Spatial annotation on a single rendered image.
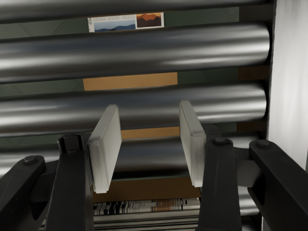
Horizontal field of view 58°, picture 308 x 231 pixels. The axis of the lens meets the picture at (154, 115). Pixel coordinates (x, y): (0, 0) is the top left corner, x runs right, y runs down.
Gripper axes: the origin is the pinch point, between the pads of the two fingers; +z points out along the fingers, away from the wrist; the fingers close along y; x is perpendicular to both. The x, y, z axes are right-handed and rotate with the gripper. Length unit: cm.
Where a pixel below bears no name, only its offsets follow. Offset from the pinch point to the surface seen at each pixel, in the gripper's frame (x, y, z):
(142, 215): -10.8, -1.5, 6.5
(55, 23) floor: 10, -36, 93
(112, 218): -10.9, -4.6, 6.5
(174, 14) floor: 10, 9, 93
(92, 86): -15, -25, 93
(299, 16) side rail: 6.6, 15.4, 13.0
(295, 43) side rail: 3.9, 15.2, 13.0
